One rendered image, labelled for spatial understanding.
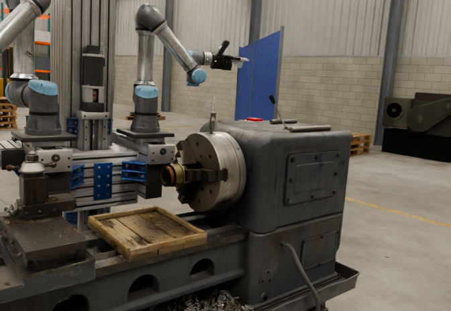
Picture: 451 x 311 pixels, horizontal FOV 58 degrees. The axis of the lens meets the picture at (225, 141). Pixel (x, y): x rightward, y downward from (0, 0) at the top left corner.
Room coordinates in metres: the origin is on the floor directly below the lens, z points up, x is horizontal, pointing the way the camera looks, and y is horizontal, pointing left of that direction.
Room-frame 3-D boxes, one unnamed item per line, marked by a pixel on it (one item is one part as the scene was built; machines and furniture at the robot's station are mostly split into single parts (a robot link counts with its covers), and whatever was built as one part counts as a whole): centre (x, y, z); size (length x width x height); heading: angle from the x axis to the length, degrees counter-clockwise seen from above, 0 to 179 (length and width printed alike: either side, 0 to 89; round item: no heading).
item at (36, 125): (1.77, 0.81, 1.21); 0.15 x 0.15 x 0.10
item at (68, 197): (1.27, 0.59, 0.99); 0.20 x 0.10 x 0.05; 129
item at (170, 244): (1.42, 0.27, 0.89); 0.36 x 0.30 x 0.04; 39
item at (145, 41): (2.20, 0.46, 1.54); 0.15 x 0.12 x 0.55; 17
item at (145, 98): (2.08, 0.42, 1.33); 0.13 x 0.12 x 0.14; 17
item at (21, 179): (1.25, 0.60, 1.07); 0.07 x 0.07 x 0.10; 39
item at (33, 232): (1.20, 0.57, 0.95); 0.43 x 0.17 x 0.05; 39
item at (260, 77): (8.41, -0.49, 1.18); 4.12 x 0.80 x 2.35; 8
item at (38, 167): (1.25, 0.61, 1.13); 0.08 x 0.08 x 0.03
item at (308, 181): (1.85, -0.23, 1.06); 0.59 x 0.48 x 0.39; 129
